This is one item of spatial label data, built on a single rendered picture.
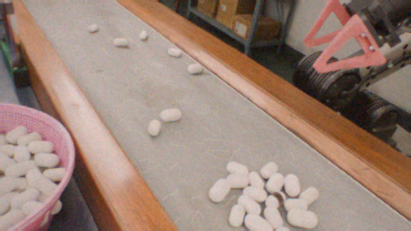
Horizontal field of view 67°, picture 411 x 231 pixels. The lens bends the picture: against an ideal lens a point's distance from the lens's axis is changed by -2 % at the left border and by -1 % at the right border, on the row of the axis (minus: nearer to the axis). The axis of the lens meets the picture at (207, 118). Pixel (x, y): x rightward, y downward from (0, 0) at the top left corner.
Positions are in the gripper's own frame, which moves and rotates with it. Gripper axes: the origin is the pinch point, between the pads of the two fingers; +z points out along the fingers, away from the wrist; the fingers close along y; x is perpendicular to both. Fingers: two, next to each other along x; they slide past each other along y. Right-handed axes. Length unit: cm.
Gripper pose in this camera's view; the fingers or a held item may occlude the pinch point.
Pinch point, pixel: (315, 52)
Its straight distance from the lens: 48.3
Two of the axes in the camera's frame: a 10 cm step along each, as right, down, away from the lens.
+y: 1.3, -5.4, 8.3
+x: -6.5, -6.8, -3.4
